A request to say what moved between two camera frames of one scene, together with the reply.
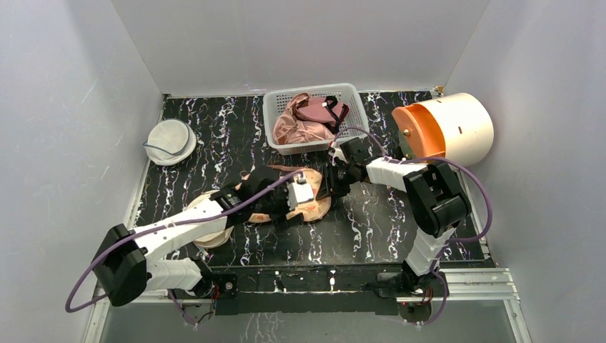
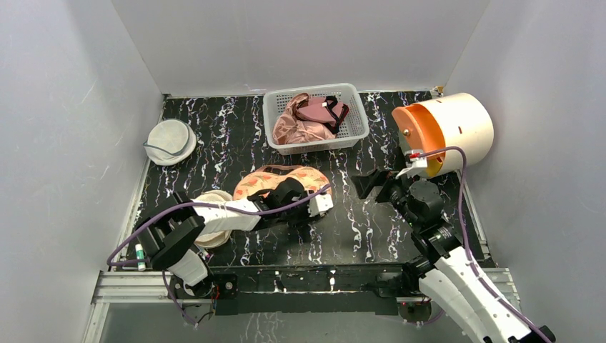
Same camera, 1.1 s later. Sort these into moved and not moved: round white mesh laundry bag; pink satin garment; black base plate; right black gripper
Moved: right black gripper
Not moved: pink satin garment; round white mesh laundry bag; black base plate
